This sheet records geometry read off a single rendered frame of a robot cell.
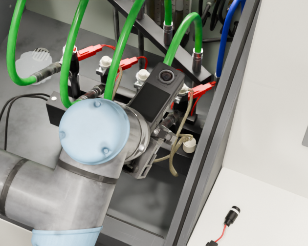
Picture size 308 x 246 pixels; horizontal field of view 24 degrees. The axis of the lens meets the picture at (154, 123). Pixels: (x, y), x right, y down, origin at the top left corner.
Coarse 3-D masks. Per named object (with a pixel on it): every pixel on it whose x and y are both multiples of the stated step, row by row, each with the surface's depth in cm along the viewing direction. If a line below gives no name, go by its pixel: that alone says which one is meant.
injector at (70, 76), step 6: (72, 54) 140; (72, 60) 142; (72, 66) 143; (78, 66) 145; (72, 72) 145; (78, 72) 146; (72, 78) 147; (78, 78) 149; (72, 84) 149; (78, 84) 150; (72, 90) 152; (78, 90) 151; (78, 96) 153
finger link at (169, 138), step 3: (171, 132) 108; (168, 135) 103; (171, 135) 103; (174, 135) 105; (165, 138) 103; (168, 138) 103; (171, 138) 103; (174, 138) 105; (165, 141) 104; (168, 141) 104; (171, 141) 104; (174, 141) 105; (171, 144) 105
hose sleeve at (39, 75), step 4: (44, 68) 134; (48, 68) 134; (52, 68) 135; (56, 68) 136; (36, 72) 131; (40, 72) 131; (44, 72) 132; (48, 72) 134; (52, 72) 135; (36, 76) 130; (40, 76) 131; (44, 76) 132; (48, 76) 134; (36, 80) 130; (40, 80) 131
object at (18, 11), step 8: (24, 0) 114; (16, 8) 115; (16, 16) 115; (16, 24) 115; (16, 32) 116; (8, 40) 116; (16, 40) 117; (8, 48) 117; (8, 56) 118; (8, 64) 119; (8, 72) 120; (16, 72) 121; (16, 80) 122; (24, 80) 126; (32, 80) 128
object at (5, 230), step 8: (0, 224) 161; (8, 224) 159; (0, 232) 166; (8, 232) 163; (16, 232) 161; (24, 232) 158; (0, 240) 171; (8, 240) 168; (16, 240) 166; (24, 240) 163
